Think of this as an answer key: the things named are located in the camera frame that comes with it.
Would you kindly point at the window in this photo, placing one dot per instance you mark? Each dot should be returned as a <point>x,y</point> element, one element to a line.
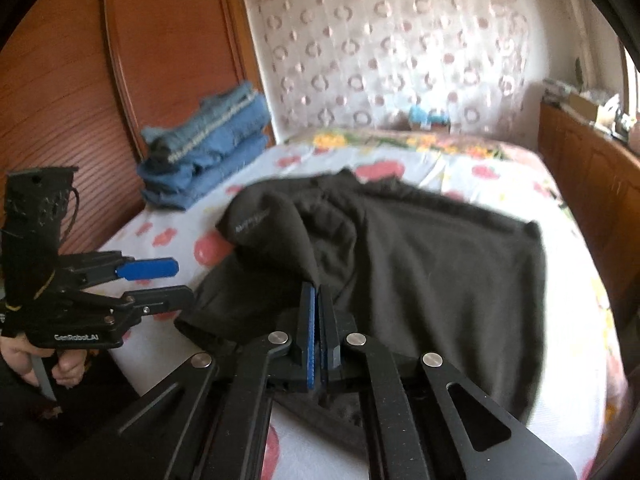
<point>631,85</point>

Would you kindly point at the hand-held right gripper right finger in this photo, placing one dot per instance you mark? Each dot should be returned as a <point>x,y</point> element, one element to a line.
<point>328,340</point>

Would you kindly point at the black pants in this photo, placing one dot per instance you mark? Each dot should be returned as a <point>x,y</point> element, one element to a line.
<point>425,285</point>

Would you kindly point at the blue denim jeans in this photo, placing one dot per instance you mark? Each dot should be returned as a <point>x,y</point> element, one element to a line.
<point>225,157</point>
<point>200,187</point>

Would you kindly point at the wooden cabinet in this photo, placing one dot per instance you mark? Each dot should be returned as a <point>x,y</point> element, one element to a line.
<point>595,185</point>

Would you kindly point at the wooden headboard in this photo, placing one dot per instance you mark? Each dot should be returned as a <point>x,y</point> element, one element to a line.
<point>75,85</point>

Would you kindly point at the faded light blue jeans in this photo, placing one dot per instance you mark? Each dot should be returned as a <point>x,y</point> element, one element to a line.
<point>210,120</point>

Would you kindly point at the strawberry print bed sheet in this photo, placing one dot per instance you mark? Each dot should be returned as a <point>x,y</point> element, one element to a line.
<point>565,310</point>

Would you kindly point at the person's left hand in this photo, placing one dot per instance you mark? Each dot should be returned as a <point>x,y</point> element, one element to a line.
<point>67,371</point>

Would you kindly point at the open cardboard box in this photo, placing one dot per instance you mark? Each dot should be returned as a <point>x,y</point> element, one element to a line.
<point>587,106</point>

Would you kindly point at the person's dark clothing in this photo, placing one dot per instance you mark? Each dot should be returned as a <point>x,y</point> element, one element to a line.
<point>30,430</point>

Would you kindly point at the floral pillow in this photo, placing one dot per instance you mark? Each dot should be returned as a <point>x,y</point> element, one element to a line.
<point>330,139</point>

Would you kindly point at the assorted clutter pile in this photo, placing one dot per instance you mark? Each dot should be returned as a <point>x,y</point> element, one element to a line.
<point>557,87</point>

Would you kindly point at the small box with blue contents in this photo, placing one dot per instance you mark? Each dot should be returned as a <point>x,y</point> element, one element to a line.
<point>425,116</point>

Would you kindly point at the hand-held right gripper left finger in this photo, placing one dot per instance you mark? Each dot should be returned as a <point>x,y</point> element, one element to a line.
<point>312,340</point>

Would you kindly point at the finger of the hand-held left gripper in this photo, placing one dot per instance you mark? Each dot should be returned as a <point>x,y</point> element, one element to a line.
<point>160,300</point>
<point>145,269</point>

